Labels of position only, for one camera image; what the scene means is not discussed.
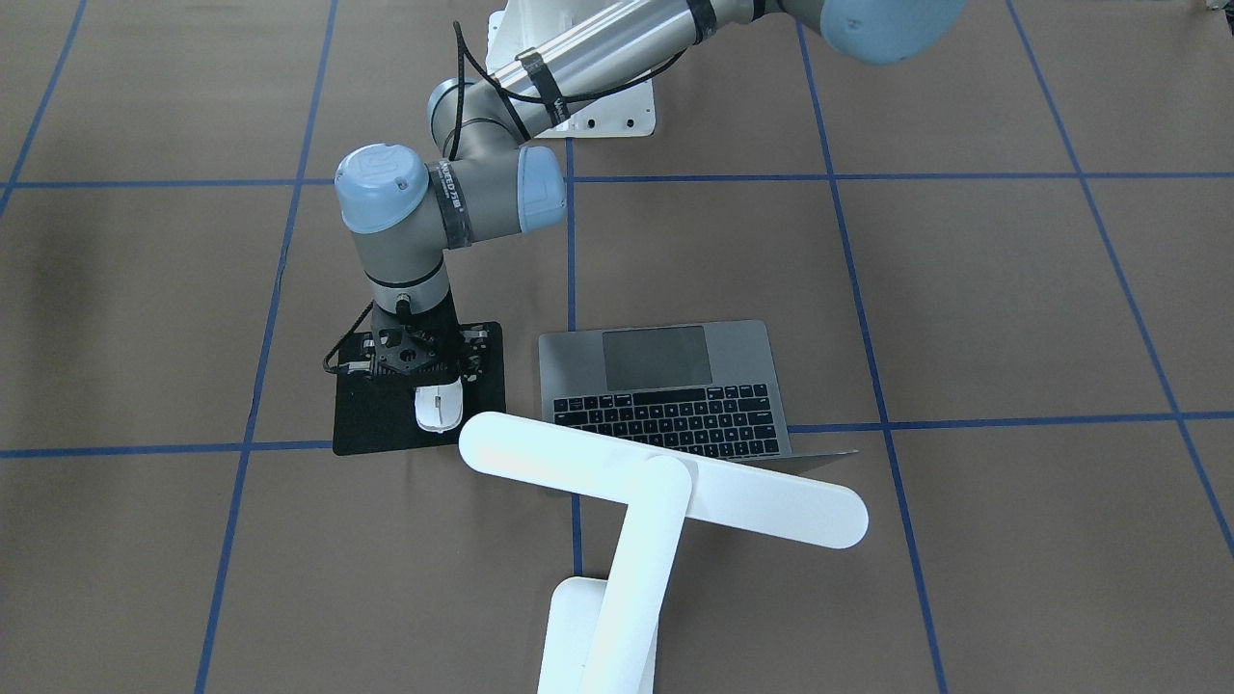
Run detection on grey laptop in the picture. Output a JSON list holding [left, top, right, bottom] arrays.
[[538, 320, 845, 474]]

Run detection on black mouse pad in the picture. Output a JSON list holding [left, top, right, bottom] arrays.
[[332, 322, 507, 456]]

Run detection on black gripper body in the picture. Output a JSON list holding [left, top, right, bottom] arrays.
[[347, 312, 494, 387]]

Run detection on white computer mouse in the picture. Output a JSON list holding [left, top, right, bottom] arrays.
[[413, 379, 464, 433]]

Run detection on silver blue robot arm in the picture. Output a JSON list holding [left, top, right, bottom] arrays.
[[322, 1, 964, 389]]

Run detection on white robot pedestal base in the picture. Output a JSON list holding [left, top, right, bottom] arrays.
[[484, 1, 656, 141]]

